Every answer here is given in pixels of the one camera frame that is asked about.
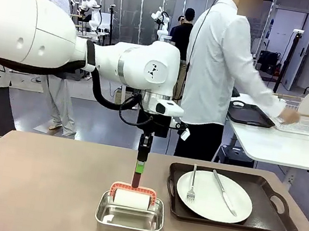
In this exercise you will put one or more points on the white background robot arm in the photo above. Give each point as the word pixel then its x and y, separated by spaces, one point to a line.
pixel 95 18
pixel 164 26

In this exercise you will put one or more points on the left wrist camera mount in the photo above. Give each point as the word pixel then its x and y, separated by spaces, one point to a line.
pixel 184 133

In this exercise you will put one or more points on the mannequin with striped shirt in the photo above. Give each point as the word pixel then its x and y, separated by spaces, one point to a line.
pixel 57 99

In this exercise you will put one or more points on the silver table knife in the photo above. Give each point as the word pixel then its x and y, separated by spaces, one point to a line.
pixel 224 192

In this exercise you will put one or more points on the black bag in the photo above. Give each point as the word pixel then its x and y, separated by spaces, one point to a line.
pixel 270 62

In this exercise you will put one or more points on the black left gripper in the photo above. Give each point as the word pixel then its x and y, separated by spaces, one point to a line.
pixel 158 125

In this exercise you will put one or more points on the brown plastic serving tray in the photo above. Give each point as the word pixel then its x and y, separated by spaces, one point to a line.
pixel 267 205
pixel 249 115

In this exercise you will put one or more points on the person's right hand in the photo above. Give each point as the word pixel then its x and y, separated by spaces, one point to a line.
pixel 289 116

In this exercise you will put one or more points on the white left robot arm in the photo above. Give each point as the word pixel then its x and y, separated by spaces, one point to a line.
pixel 38 31

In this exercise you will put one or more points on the person's right forearm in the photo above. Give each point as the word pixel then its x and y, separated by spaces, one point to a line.
pixel 267 97

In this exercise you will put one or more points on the person in white shirt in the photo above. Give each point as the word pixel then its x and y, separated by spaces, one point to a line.
pixel 215 72

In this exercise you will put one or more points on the black box under table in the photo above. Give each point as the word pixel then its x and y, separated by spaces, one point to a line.
pixel 233 157

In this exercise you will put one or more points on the silver fork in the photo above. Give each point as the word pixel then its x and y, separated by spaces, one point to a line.
pixel 192 184

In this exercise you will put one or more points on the person in black cap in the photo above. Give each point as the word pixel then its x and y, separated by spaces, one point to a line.
pixel 182 37

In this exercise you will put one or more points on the black tripod stand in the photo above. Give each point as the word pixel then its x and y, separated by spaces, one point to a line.
pixel 291 52

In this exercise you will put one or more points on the white side table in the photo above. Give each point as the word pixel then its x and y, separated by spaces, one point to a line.
pixel 285 146

